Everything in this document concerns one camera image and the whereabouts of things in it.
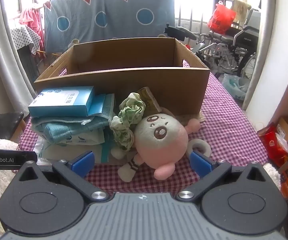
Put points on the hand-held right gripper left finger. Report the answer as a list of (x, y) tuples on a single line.
[(84, 161)]

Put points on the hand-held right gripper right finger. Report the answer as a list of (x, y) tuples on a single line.
[(200, 165)]

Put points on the blue white wet wipes packet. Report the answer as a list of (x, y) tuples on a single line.
[(84, 140)]

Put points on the clear bag of face masks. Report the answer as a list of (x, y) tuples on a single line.
[(59, 152)]

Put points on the teal woven towel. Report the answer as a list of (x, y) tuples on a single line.
[(59, 130)]

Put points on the pink plush toy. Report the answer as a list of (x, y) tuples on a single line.
[(159, 140)]

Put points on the green floral scrunchie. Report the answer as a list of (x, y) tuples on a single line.
[(126, 115)]

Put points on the blue face mask box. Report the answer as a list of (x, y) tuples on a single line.
[(59, 100)]

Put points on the gold tissue packet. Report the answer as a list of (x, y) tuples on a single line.
[(151, 102)]

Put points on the brown cardboard box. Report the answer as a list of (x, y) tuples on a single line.
[(134, 85)]

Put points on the black padded wooden chair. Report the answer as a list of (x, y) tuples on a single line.
[(1, 125)]

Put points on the pink checked tablecloth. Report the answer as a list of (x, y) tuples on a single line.
[(221, 135)]

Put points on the red carton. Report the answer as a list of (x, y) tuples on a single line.
[(271, 140)]

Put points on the white plastic bag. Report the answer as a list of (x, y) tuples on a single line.
[(233, 85)]

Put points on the dark storage cabinet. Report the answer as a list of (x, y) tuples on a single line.
[(29, 62)]

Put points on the red plastic object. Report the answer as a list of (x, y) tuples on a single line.
[(187, 47)]

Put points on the white polka dot cloth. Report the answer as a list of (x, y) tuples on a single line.
[(24, 37)]

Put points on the black padded mobility chair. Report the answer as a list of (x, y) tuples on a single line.
[(178, 32)]

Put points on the black wheelchair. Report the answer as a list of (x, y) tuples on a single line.
[(243, 37)]

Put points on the pink hanging garment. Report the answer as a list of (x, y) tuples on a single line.
[(29, 17)]

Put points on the blue patterned hanging sheet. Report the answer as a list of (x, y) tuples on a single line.
[(121, 22)]

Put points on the red plastic bag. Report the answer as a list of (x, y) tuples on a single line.
[(220, 20)]

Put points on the metal window grille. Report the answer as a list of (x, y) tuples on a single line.
[(198, 17)]

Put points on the beige hanging towel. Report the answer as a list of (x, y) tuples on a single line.
[(241, 8)]

